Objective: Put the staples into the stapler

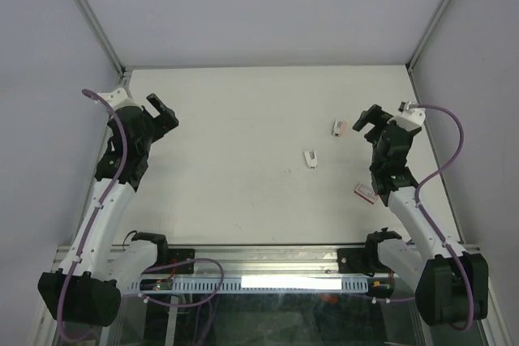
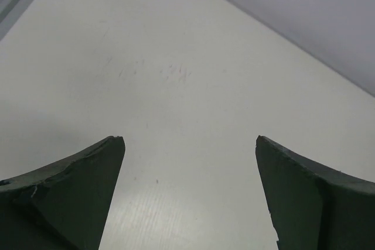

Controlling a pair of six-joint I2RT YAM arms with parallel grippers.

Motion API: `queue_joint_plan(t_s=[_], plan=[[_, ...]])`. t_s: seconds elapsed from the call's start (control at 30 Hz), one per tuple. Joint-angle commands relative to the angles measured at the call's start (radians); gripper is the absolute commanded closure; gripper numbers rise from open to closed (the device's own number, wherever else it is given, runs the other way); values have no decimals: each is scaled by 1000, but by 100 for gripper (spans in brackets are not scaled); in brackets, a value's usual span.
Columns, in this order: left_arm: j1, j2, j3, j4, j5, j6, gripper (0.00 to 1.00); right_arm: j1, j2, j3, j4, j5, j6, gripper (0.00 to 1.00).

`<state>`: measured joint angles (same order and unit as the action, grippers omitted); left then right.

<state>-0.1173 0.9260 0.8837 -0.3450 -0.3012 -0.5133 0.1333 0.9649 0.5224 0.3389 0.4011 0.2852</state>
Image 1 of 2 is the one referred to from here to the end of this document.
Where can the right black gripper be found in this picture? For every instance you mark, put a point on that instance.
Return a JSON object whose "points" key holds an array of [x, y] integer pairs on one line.
{"points": [[375, 115]]}

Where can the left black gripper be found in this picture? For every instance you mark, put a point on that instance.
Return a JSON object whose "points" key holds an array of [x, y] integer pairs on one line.
{"points": [[167, 120]]}

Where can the pink white mini stapler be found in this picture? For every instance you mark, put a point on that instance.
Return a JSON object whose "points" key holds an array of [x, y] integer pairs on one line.
{"points": [[338, 128]]}

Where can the red white staple box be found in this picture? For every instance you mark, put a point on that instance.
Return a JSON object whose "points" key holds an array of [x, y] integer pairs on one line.
{"points": [[366, 193]]}

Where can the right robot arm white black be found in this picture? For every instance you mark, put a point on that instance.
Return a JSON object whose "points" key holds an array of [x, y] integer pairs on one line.
{"points": [[450, 284]]}

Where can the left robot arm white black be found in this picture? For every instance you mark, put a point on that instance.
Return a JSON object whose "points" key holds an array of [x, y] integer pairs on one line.
{"points": [[87, 288]]}

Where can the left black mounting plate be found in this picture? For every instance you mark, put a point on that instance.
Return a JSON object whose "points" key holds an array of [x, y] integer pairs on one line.
{"points": [[180, 255]]}

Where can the black mounting plate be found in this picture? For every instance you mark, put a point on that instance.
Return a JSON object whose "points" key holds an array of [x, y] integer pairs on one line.
{"points": [[349, 261], [180, 255]]}

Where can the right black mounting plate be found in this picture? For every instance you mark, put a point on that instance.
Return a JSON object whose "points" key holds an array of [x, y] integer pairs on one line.
{"points": [[349, 261]]}

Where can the right aluminium frame post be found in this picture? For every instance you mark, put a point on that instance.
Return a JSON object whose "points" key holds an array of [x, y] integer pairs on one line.
{"points": [[432, 25]]}

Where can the aluminium frame post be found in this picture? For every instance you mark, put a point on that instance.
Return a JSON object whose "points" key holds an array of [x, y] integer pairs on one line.
{"points": [[99, 34], [432, 25]]}

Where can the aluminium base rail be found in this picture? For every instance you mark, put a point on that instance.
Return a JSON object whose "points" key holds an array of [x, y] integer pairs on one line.
{"points": [[235, 261]]}

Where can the grey slotted cable duct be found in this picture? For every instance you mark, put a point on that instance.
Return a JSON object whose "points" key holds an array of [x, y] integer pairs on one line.
{"points": [[253, 284]]}

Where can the left aluminium frame post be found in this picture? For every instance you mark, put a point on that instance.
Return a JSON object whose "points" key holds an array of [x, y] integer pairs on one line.
{"points": [[99, 34]]}

